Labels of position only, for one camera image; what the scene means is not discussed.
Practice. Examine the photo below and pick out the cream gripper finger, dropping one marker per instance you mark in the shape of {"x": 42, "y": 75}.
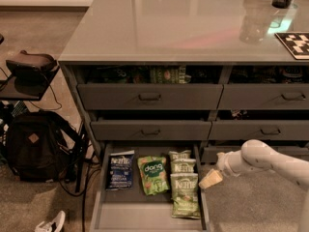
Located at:
{"x": 212, "y": 178}

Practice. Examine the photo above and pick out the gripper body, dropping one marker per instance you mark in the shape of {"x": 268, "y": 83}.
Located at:
{"x": 226, "y": 163}

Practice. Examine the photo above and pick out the green Kettle jalapeno chip bag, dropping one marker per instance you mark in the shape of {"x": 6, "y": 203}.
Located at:
{"x": 185, "y": 195}

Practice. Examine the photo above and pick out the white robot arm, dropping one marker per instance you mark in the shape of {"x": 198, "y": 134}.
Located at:
{"x": 257, "y": 189}

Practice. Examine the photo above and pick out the bottom right drawer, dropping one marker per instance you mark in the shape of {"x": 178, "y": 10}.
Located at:
{"x": 293, "y": 149}

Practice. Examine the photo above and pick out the middle right drawer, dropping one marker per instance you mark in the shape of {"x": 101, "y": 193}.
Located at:
{"x": 264, "y": 125}

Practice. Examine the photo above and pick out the middle green Kettle chip bag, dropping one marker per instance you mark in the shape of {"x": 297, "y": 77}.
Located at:
{"x": 183, "y": 166}

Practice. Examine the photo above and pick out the rear green Kettle chip bag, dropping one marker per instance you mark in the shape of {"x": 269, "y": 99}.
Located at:
{"x": 186, "y": 154}

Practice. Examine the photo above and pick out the green Dang chip bag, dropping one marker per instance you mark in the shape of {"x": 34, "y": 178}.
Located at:
{"x": 153, "y": 174}

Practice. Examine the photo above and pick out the open bottom left drawer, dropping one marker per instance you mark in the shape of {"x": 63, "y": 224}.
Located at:
{"x": 131, "y": 210}

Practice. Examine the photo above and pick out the top right drawer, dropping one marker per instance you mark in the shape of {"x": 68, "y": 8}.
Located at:
{"x": 266, "y": 88}

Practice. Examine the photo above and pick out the blue Kettle chip bag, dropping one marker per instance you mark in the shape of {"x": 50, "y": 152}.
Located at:
{"x": 120, "y": 171}

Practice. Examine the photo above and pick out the green chip bag in top drawer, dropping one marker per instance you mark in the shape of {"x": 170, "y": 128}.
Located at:
{"x": 169, "y": 75}

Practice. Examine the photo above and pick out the top left drawer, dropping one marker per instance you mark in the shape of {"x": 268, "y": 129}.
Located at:
{"x": 130, "y": 88}

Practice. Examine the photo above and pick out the middle left drawer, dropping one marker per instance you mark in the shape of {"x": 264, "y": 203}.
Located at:
{"x": 150, "y": 129}

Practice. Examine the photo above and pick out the black white fiducial marker board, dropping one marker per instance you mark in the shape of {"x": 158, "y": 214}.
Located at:
{"x": 297, "y": 43}

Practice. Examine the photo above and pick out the white shoe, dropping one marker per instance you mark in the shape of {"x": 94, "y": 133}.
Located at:
{"x": 56, "y": 225}

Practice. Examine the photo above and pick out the black backpack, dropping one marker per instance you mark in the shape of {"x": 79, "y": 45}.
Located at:
{"x": 41, "y": 146}

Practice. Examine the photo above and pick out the black device on side table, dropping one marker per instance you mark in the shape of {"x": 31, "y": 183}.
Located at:
{"x": 35, "y": 67}

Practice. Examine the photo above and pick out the grey cabinet frame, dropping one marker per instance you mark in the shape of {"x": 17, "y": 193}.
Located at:
{"x": 217, "y": 71}

